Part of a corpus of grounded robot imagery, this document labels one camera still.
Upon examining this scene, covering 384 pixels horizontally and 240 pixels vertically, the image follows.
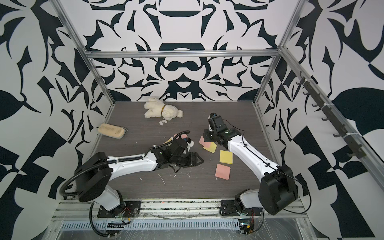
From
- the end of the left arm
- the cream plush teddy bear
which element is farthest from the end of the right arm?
the cream plush teddy bear

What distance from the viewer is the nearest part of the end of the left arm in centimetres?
62

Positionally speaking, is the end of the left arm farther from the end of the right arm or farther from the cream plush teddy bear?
the cream plush teddy bear

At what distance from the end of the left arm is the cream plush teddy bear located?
40 centimetres

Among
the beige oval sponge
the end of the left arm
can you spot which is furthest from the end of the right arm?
the beige oval sponge

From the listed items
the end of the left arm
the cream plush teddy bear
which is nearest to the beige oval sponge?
the cream plush teddy bear

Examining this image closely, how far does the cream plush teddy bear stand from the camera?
1047 mm
